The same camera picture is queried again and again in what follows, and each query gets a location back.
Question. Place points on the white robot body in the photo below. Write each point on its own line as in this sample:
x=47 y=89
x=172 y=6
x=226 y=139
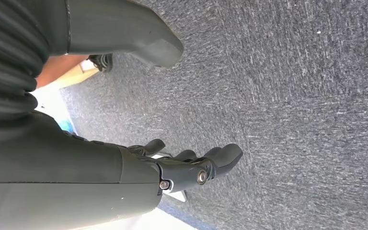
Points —
x=50 y=104

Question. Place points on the black caster wheel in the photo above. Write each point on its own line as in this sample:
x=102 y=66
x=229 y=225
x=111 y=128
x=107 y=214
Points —
x=103 y=62

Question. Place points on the grey kiosk stand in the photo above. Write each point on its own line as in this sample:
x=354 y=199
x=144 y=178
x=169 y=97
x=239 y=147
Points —
x=158 y=222

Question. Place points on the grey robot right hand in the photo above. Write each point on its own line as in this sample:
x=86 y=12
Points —
x=60 y=177

